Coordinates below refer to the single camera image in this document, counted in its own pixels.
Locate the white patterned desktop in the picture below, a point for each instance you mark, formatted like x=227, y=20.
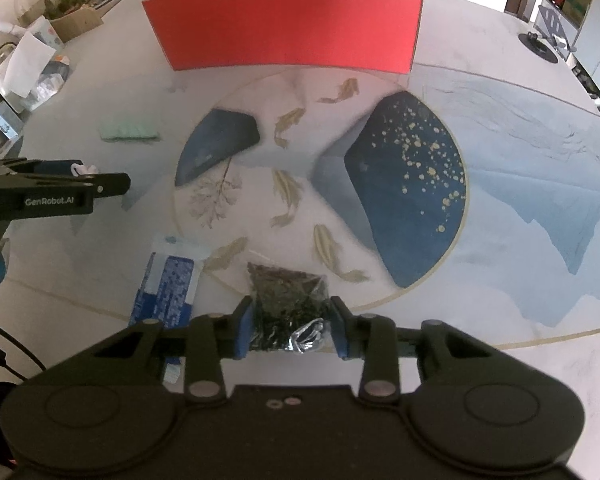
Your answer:
x=505, y=35

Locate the printed blue table mat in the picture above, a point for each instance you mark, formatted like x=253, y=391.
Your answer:
x=530, y=185

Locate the dark leafy clear packet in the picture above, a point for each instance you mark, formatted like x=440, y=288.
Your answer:
x=285, y=300

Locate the patterned white container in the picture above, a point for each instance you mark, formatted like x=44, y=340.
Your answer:
x=45, y=32

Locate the red cardboard box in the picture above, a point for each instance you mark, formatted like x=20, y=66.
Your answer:
x=290, y=30

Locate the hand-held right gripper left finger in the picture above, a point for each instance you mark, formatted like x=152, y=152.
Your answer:
x=244, y=327

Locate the open cardboard box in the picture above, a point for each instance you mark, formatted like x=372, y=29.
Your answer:
x=75, y=22

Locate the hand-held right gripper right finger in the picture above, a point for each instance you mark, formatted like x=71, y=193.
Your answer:
x=339, y=327

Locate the white paper and plastic bags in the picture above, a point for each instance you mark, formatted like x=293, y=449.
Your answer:
x=27, y=65

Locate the blue snack packet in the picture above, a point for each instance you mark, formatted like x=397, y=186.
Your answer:
x=165, y=290

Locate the grey laptop stand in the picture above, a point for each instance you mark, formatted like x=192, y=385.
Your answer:
x=555, y=25

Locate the small light blue box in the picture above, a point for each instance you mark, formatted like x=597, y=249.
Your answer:
x=4, y=125

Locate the mint green packet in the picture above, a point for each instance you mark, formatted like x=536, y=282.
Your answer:
x=127, y=131

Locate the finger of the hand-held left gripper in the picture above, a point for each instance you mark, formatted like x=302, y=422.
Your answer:
x=40, y=166
x=110, y=184

